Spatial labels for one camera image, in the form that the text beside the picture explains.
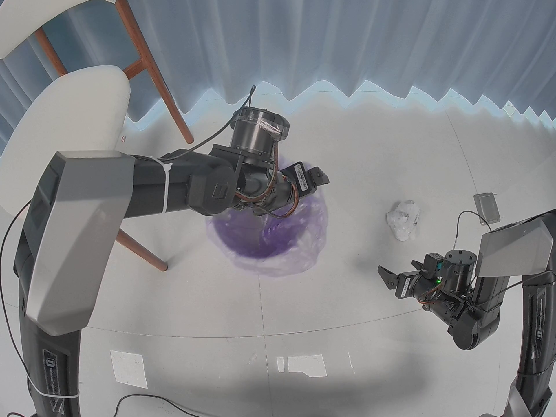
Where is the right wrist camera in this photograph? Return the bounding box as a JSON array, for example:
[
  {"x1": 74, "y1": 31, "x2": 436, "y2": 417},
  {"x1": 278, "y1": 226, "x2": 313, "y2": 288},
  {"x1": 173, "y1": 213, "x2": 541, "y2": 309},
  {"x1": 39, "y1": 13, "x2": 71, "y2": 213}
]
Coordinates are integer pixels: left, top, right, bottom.
[{"x1": 423, "y1": 253, "x2": 446, "y2": 277}]

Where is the crumpled white paper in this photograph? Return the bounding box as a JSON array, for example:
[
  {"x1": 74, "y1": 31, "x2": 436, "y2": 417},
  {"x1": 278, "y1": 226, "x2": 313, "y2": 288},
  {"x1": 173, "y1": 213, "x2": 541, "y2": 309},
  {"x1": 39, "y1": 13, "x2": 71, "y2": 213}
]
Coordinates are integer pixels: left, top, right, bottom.
[{"x1": 386, "y1": 198, "x2": 422, "y2": 242}]

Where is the blue-grey curtain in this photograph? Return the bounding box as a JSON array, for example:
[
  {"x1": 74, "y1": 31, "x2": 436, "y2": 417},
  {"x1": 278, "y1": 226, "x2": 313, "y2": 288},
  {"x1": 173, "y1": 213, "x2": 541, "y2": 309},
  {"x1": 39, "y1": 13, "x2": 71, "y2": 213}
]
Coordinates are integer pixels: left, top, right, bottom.
[{"x1": 0, "y1": 0, "x2": 556, "y2": 137}]

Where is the white padded wooden chair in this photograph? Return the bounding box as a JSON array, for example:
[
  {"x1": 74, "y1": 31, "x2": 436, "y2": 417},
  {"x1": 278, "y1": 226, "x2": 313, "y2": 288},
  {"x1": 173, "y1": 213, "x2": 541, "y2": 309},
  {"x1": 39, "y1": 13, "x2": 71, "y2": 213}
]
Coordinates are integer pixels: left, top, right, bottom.
[{"x1": 0, "y1": 0, "x2": 194, "y2": 272}]

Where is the black cable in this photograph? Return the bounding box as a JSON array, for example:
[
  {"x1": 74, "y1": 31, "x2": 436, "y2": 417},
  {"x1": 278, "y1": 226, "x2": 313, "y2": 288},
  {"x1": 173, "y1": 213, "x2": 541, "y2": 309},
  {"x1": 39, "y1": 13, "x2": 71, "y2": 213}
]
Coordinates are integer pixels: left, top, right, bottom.
[
  {"x1": 452, "y1": 209, "x2": 496, "y2": 253},
  {"x1": 115, "y1": 395, "x2": 192, "y2": 417},
  {"x1": 0, "y1": 85, "x2": 258, "y2": 390}
]

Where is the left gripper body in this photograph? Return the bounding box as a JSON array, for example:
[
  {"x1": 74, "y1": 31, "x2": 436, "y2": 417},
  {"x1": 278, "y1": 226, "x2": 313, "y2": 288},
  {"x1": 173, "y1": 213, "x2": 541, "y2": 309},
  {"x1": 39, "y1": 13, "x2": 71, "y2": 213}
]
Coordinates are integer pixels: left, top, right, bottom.
[{"x1": 278, "y1": 162, "x2": 317, "y2": 203}]

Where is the white trash bin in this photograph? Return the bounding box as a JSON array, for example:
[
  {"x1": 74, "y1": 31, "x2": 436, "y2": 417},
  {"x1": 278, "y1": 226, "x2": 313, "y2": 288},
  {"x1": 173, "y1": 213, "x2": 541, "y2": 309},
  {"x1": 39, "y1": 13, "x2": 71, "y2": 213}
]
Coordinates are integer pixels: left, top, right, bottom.
[{"x1": 208, "y1": 159, "x2": 331, "y2": 277}]

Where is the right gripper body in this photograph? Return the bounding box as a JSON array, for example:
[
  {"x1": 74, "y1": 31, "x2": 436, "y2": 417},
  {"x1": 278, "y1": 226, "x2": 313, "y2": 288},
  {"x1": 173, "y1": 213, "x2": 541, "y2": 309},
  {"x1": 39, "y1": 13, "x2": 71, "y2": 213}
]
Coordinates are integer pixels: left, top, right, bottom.
[{"x1": 393, "y1": 271, "x2": 442, "y2": 308}]

